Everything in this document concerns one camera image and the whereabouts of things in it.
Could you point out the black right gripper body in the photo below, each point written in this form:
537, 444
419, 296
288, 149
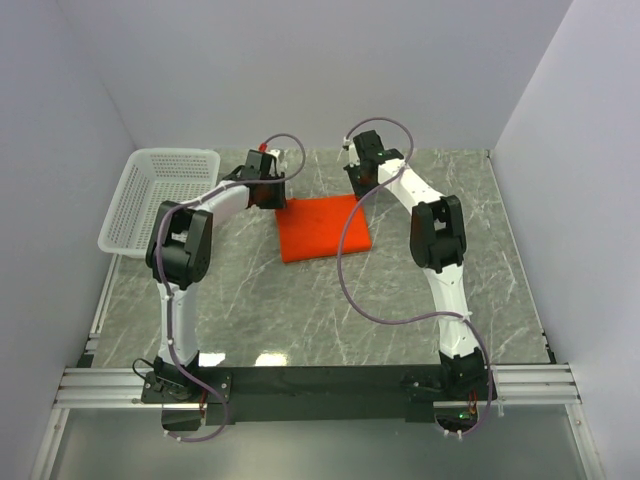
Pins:
360, 185

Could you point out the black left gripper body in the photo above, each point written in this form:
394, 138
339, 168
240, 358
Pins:
273, 197

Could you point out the orange t-shirt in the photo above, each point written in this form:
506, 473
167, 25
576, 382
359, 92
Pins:
311, 228

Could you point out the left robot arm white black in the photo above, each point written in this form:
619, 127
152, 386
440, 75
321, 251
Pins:
180, 249

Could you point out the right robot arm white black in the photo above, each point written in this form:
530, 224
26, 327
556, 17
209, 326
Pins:
437, 243

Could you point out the white perforated plastic basket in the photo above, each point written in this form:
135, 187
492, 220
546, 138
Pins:
150, 177

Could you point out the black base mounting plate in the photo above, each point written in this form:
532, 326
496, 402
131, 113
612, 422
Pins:
280, 393

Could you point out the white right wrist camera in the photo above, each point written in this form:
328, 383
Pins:
349, 148

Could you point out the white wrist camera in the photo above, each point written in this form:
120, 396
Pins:
349, 148
279, 162

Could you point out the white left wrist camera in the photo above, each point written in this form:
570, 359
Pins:
279, 162

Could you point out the aluminium frame rail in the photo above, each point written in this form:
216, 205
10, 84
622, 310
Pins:
112, 388

